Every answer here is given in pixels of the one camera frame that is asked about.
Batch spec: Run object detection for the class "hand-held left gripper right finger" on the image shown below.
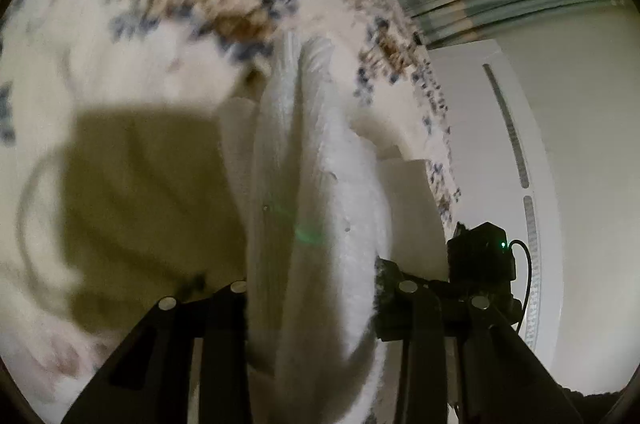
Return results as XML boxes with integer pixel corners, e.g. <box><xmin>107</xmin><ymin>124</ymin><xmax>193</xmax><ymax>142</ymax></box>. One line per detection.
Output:
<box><xmin>372</xmin><ymin>257</ymin><xmax>583</xmax><ymax>424</ymax></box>

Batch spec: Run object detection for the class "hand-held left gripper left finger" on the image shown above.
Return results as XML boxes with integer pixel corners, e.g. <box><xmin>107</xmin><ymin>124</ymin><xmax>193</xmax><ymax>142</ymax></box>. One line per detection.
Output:
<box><xmin>60</xmin><ymin>280</ymin><xmax>251</xmax><ymax>424</ymax></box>

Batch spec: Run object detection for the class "white towel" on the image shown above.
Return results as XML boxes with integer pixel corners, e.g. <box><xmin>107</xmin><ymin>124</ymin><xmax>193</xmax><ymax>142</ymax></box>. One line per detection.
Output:
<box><xmin>217</xmin><ymin>32</ymin><xmax>451</xmax><ymax>424</ymax></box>

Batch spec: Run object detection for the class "floral bedspread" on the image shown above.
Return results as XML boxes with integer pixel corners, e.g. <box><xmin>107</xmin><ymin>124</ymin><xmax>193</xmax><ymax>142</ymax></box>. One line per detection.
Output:
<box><xmin>0</xmin><ymin>0</ymin><xmax>463</xmax><ymax>415</ymax></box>

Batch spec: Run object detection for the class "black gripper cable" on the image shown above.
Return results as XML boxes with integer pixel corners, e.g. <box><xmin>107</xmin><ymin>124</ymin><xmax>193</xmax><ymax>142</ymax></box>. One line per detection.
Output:
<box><xmin>507</xmin><ymin>240</ymin><xmax>533</xmax><ymax>335</ymax></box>

